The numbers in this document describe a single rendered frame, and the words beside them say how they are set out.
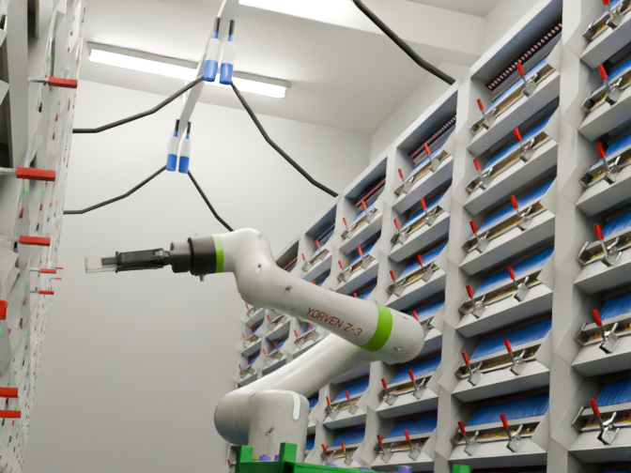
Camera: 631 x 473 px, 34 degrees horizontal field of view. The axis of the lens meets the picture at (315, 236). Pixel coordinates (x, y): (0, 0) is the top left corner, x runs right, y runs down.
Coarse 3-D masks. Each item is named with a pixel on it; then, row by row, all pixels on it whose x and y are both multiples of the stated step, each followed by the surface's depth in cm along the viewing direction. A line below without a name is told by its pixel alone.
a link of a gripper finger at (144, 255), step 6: (120, 252) 231; (126, 252) 231; (132, 252) 231; (138, 252) 231; (144, 252) 231; (150, 252) 232; (120, 258) 230; (126, 258) 230; (132, 258) 231; (138, 258) 231; (144, 258) 231; (150, 258) 231; (156, 258) 231; (162, 258) 232
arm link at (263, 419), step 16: (240, 400) 236; (256, 400) 229; (272, 400) 227; (288, 400) 227; (304, 400) 230; (240, 416) 233; (256, 416) 228; (272, 416) 226; (288, 416) 226; (304, 416) 229; (240, 432) 234; (256, 432) 226; (272, 432) 225; (288, 432) 225; (304, 432) 229; (256, 448) 225; (272, 448) 224; (304, 448) 229
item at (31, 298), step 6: (36, 246) 215; (36, 252) 215; (30, 264) 214; (30, 294) 272; (30, 300) 271; (24, 306) 246; (30, 306) 271; (24, 312) 253; (30, 312) 270; (24, 318) 262
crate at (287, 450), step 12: (288, 444) 142; (240, 456) 157; (252, 456) 158; (288, 456) 141; (240, 468) 156; (252, 468) 151; (264, 468) 147; (276, 468) 143; (288, 468) 141; (300, 468) 142; (312, 468) 142; (324, 468) 143; (336, 468) 144; (348, 468) 144; (396, 468) 169; (456, 468) 152; (468, 468) 152
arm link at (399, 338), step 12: (384, 312) 248; (396, 312) 251; (384, 324) 246; (396, 324) 248; (408, 324) 251; (384, 336) 246; (396, 336) 248; (408, 336) 249; (420, 336) 252; (372, 348) 248; (384, 348) 248; (396, 348) 249; (408, 348) 250; (420, 348) 253; (384, 360) 258; (396, 360) 253; (408, 360) 255
